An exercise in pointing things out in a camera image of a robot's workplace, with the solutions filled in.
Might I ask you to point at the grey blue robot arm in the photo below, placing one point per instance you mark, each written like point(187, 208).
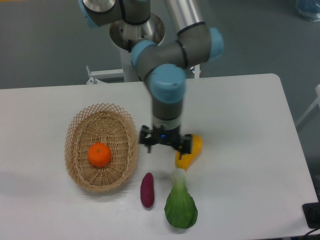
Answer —
point(161, 67)

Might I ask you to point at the yellow mango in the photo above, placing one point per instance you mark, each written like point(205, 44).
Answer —
point(185, 161)

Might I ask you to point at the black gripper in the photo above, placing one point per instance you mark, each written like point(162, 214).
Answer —
point(171, 137)

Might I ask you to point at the blue bag in corner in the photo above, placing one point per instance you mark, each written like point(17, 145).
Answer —
point(309, 9)

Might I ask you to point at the black device at table edge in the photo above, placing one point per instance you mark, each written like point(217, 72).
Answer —
point(312, 214)

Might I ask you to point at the purple sweet potato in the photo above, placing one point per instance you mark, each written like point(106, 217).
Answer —
point(147, 194)

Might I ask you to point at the orange fruit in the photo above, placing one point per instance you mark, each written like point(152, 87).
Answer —
point(99, 154)

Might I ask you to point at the white frame at right edge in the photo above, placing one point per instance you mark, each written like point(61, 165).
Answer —
point(311, 111)

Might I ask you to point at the green bok choy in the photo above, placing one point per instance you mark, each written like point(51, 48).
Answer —
point(180, 208)

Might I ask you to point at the woven wicker basket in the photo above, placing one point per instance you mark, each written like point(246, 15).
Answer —
point(111, 125)

